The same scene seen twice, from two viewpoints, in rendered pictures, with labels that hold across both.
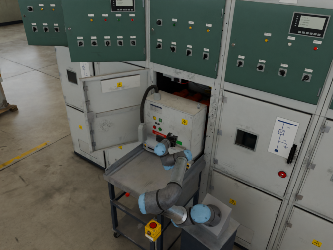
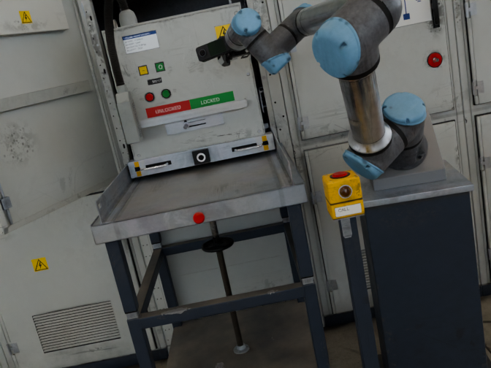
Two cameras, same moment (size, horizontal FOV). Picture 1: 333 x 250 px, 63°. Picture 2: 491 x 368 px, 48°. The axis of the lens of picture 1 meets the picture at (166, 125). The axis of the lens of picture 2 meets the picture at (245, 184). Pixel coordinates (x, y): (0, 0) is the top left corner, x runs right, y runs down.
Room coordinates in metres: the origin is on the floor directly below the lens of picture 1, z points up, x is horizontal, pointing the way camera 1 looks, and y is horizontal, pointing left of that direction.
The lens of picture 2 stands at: (0.25, 0.99, 1.25)
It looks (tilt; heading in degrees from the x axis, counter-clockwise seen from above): 14 degrees down; 326
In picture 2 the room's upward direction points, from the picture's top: 12 degrees counter-clockwise
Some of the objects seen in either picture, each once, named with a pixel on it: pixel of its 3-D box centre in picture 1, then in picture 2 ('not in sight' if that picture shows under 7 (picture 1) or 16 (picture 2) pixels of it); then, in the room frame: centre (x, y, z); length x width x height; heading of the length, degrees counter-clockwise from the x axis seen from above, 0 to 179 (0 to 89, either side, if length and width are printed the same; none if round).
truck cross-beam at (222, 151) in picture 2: (167, 154); (202, 155); (1.98, -0.01, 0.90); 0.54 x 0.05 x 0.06; 55
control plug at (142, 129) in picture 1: (142, 132); (128, 117); (2.03, 0.21, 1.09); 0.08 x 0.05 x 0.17; 145
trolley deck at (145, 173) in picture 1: (156, 169); (204, 185); (1.85, 0.08, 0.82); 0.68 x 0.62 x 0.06; 145
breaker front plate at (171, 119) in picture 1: (166, 131); (185, 87); (1.97, 0.00, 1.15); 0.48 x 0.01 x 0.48; 55
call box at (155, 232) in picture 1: (152, 230); (343, 194); (1.19, 0.07, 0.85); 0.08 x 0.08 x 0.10; 55
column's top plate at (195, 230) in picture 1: (210, 224); (405, 182); (1.34, -0.34, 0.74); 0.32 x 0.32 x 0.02; 48
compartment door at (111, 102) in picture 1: (119, 110); (39, 99); (2.20, 0.44, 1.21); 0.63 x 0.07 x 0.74; 118
